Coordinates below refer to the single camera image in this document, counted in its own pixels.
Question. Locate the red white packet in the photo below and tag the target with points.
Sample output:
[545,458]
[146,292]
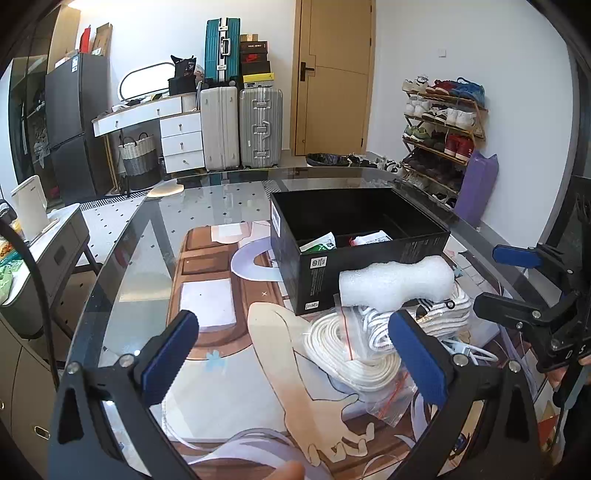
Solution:
[369,238]

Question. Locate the beige round stool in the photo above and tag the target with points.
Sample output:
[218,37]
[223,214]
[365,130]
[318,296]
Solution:
[166,189]

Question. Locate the black shoe box white label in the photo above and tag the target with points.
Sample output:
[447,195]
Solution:
[254,46]

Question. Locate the pile of snack packets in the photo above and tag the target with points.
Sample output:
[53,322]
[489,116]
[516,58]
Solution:
[7,272]

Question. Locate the black fridge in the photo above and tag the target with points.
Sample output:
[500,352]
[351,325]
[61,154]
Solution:
[74,129]

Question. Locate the teal suitcase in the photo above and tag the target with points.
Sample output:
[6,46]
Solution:
[222,50]

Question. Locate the plain black shoe box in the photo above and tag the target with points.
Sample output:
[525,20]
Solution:
[255,68]

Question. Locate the black shoe box red logo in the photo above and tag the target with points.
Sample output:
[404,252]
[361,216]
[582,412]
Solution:
[255,57]

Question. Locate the white suitcase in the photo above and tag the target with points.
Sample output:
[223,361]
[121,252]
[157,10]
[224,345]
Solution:
[220,129]

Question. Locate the beige cabinet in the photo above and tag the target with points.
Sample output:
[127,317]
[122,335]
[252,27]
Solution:
[23,392]

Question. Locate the white striped socks pack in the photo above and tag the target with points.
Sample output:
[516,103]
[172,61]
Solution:
[443,316]

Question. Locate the purple bag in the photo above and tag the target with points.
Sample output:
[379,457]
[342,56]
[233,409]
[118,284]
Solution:
[478,189]

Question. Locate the white kettle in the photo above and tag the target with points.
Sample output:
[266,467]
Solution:
[30,207]

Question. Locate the white foam roll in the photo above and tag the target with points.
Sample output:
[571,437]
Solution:
[392,281]

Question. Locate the wooden door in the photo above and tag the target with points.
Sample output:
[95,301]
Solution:
[337,92]

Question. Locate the black basin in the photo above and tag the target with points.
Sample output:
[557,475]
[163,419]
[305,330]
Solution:
[328,159]

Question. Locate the white dresser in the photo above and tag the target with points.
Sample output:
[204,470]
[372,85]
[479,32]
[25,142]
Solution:
[182,138]

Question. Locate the woven grey white basket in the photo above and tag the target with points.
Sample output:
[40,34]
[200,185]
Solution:
[138,154]

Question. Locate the printed table mat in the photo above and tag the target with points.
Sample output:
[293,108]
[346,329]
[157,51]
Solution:
[277,332]

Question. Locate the black bag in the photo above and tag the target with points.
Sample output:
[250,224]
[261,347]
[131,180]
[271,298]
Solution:
[182,76]

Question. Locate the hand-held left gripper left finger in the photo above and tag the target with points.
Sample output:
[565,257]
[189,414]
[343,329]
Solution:
[171,355]

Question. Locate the green white packet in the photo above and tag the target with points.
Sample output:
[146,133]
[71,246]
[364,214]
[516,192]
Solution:
[318,243]

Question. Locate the black cardboard box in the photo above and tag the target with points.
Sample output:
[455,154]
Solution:
[323,277]

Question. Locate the person's right hand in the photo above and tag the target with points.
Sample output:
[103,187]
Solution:
[557,377]

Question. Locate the oval mirror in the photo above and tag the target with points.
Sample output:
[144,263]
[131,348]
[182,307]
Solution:
[145,81]

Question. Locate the brown shoe box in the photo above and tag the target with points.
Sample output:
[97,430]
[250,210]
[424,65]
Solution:
[249,37]

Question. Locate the grey side table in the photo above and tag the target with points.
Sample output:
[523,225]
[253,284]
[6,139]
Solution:
[55,258]

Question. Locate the white ribbed bin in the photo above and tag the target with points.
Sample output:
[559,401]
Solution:
[190,102]

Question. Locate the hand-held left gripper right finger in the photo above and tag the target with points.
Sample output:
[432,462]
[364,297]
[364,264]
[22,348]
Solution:
[418,360]

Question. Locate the silver suitcase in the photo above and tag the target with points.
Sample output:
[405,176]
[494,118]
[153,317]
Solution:
[261,127]

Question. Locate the group of loose shoes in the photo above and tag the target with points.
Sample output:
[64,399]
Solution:
[374,162]

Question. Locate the brown cardboard box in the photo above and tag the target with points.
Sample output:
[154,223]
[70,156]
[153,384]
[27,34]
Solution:
[104,39]

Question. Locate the shoe rack with shoes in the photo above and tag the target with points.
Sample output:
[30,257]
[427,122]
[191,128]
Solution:
[457,145]

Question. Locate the person's left hand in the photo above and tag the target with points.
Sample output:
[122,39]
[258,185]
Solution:
[284,471]

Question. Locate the dark glass wardrobe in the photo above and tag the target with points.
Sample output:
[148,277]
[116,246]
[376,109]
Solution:
[25,115]

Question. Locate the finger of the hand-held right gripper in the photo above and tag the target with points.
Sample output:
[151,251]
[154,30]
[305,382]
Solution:
[517,256]
[503,308]

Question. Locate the wooden shoe rack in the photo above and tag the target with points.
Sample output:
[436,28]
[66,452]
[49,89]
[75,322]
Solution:
[436,153]

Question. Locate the black white patterned rug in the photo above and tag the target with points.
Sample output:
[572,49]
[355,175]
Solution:
[115,201]

